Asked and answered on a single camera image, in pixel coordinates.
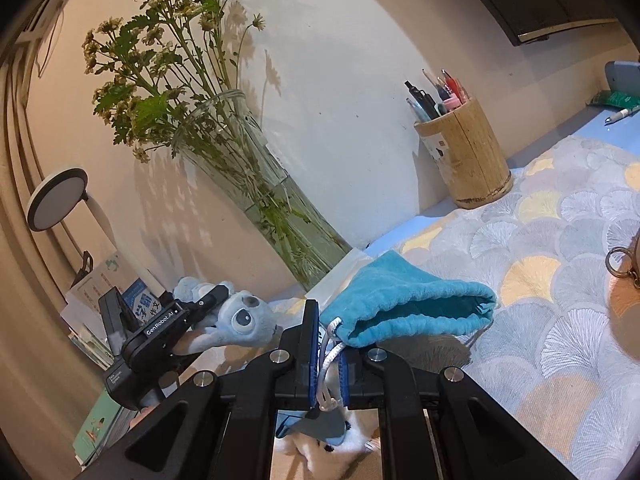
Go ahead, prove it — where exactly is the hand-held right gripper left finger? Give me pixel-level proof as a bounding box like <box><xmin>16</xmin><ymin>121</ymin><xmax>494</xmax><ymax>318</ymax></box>
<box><xmin>82</xmin><ymin>299</ymin><xmax>321</xmax><ymax>480</ymax></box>

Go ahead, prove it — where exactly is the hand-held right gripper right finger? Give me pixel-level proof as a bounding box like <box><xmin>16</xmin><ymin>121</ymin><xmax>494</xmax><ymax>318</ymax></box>
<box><xmin>337</xmin><ymin>345</ymin><xmax>576</xmax><ymax>480</ymax></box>

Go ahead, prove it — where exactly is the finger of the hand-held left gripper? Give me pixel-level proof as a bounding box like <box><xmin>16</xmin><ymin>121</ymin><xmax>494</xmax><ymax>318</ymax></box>
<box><xmin>174</xmin><ymin>284</ymin><xmax>230</xmax><ymax>318</ymax></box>

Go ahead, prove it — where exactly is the blue grey plush toy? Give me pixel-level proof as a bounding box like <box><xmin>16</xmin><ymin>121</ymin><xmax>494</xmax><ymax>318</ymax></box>
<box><xmin>172</xmin><ymin>276</ymin><xmax>281</xmax><ymax>356</ymax></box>

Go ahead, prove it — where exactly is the teal drawstring pouch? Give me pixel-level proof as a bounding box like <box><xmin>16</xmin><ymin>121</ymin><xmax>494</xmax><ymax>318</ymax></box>
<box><xmin>312</xmin><ymin>250</ymin><xmax>498</xmax><ymax>416</ymax></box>

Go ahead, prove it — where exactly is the stack of books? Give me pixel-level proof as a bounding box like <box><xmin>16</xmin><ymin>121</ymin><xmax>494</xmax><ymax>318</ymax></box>
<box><xmin>60</xmin><ymin>252</ymin><xmax>168</xmax><ymax>468</ymax></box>

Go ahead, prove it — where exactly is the black clip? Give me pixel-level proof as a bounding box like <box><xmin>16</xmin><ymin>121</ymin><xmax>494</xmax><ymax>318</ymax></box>
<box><xmin>74</xmin><ymin>251</ymin><xmax>95</xmax><ymax>286</ymax></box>

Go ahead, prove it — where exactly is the white round desk lamp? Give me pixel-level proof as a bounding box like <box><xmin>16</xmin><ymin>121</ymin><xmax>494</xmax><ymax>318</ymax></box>
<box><xmin>26</xmin><ymin>168</ymin><xmax>168</xmax><ymax>298</ymax></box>

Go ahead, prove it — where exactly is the glass vase with flowers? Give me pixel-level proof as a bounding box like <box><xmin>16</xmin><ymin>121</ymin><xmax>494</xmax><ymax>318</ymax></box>
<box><xmin>82</xmin><ymin>0</ymin><xmax>346</xmax><ymax>286</ymax></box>

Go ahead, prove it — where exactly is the fan pattern table mat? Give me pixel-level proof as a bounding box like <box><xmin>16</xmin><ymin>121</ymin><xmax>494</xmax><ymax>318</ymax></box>
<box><xmin>270</xmin><ymin>135</ymin><xmax>640</xmax><ymax>480</ymax></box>

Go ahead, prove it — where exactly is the bamboo pen holder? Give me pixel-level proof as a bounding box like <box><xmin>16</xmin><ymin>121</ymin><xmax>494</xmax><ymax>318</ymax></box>
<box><xmin>414</xmin><ymin>97</ymin><xmax>513</xmax><ymax>210</ymax></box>

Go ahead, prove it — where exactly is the bunch of pens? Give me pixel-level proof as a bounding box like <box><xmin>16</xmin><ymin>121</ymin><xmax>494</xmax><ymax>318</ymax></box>
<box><xmin>404</xmin><ymin>69</ymin><xmax>473</xmax><ymax>123</ymax></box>

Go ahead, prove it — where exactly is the white pen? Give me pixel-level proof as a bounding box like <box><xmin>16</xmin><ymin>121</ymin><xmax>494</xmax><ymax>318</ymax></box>
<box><xmin>604</xmin><ymin>107</ymin><xmax>640</xmax><ymax>125</ymax></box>

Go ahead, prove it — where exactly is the green packet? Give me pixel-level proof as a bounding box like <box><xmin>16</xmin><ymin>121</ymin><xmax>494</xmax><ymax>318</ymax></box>
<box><xmin>589</xmin><ymin>90</ymin><xmax>640</xmax><ymax>110</ymax></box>

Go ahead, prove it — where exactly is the grey device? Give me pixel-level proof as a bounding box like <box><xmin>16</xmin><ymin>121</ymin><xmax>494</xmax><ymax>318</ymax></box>
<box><xmin>604</xmin><ymin>60</ymin><xmax>640</xmax><ymax>96</ymax></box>

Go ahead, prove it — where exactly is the metal key ring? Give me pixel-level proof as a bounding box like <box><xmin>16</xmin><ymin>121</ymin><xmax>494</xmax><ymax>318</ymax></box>
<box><xmin>606</xmin><ymin>247</ymin><xmax>640</xmax><ymax>288</ymax></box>

